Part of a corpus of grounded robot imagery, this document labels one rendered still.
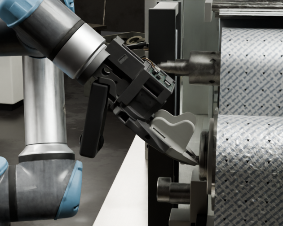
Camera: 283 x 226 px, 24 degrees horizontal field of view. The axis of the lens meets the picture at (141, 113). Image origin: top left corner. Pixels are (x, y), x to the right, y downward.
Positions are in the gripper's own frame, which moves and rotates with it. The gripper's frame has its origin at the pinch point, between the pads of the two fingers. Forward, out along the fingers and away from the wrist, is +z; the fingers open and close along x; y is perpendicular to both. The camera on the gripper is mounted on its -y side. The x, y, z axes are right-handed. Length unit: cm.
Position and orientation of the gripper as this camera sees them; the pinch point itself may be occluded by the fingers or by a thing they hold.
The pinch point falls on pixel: (186, 160)
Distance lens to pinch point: 97.4
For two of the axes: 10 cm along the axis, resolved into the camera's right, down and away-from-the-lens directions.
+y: 6.4, -7.2, -2.8
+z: 7.6, 6.4, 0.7
